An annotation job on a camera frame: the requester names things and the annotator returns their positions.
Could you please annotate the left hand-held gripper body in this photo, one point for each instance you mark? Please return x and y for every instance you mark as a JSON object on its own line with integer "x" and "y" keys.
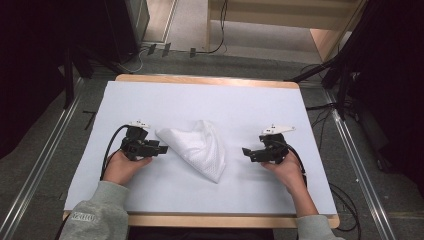
{"x": 135, "y": 146}

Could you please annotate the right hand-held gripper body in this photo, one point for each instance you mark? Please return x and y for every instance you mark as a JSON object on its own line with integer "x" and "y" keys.
{"x": 276, "y": 148}

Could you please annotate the white mesh laundry bag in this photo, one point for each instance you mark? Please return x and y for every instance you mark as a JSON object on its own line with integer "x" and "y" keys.
{"x": 200, "y": 150}

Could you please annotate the person's left hand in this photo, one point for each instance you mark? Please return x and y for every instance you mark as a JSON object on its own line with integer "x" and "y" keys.
{"x": 121, "y": 168}

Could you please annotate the person's right hand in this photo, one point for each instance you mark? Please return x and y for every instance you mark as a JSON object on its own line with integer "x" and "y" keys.
{"x": 290, "y": 173}

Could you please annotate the white table mat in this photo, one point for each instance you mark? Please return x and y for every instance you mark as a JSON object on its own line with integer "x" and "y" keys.
{"x": 206, "y": 100}

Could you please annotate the wooden table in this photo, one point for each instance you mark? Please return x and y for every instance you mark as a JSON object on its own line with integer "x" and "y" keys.
{"x": 206, "y": 220}

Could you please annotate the black stand leg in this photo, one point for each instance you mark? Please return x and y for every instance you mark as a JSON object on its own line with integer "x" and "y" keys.
{"x": 69, "y": 83}
{"x": 310, "y": 71}

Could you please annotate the person's dark pants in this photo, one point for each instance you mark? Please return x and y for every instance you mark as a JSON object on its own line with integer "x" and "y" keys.
{"x": 206, "y": 234}

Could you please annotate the dark cabinet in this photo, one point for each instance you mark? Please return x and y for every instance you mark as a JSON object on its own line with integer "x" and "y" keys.
{"x": 128, "y": 26}

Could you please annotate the black curtain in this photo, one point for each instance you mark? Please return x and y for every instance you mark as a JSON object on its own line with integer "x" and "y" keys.
{"x": 30, "y": 66}
{"x": 393, "y": 83}

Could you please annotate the light wooden shelf unit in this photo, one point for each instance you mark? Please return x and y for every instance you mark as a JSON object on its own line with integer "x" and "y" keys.
{"x": 266, "y": 13}

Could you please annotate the metal floor rail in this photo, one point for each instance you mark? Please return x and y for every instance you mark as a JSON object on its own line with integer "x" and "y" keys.
{"x": 360, "y": 166}
{"x": 40, "y": 166}

